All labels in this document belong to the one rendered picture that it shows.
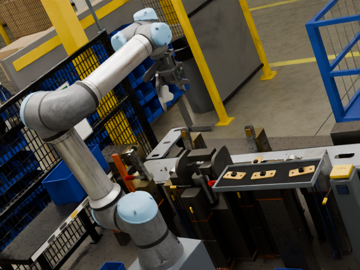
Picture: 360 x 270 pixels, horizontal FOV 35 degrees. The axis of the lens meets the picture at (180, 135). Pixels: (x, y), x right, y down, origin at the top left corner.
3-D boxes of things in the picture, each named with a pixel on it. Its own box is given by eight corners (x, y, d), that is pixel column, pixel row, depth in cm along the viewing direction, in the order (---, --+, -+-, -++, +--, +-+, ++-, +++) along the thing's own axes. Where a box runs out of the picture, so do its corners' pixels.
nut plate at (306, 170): (314, 165, 187) (313, 163, 186) (314, 172, 183) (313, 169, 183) (290, 171, 190) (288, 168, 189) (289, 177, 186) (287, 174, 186)
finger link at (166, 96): (171, 109, 199) (171, 83, 199) (157, 111, 202) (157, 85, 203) (176, 110, 201) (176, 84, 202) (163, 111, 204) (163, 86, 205)
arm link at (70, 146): (128, 241, 184) (31, 107, 160) (101, 233, 195) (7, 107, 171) (150, 215, 190) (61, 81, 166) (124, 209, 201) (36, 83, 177)
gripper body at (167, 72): (177, 85, 199) (165, 54, 194) (158, 88, 204) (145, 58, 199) (187, 75, 205) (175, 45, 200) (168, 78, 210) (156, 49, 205)
